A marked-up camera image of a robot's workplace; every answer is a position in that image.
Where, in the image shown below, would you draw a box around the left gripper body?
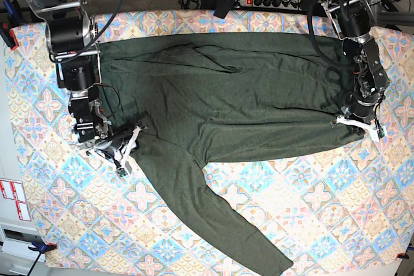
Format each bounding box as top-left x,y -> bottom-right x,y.
345,93 -> 380,124

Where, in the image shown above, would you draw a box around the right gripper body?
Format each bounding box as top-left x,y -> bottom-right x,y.
85,127 -> 135,162

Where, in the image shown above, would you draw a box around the dark green long-sleeve shirt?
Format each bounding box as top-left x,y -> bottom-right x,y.
100,32 -> 363,275

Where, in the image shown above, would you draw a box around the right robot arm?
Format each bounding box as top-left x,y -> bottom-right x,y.
27,0 -> 141,178

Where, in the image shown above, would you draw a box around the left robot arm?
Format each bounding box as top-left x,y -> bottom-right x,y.
307,0 -> 390,142

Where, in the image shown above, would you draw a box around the patterned pastel tablecloth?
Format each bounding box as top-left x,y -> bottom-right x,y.
1,24 -> 413,275

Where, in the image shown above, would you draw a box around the red white labels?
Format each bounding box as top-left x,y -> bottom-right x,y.
1,179 -> 31,222

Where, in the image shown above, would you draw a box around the blue clamp lower left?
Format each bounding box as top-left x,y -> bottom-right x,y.
27,242 -> 58,276

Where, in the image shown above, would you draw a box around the blue clamp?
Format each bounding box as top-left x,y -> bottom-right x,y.
1,0 -> 18,50
27,242 -> 58,276

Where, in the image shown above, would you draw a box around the orange clamp lower right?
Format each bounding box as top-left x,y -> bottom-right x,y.
397,253 -> 409,259

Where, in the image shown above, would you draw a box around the grey cabinet lower left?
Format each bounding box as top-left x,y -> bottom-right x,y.
1,222 -> 41,275

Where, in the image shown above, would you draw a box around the white power strip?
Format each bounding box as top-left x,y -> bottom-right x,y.
238,0 -> 300,10

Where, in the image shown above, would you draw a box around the blue clamp upper left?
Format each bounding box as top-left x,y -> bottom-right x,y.
1,0 -> 18,50

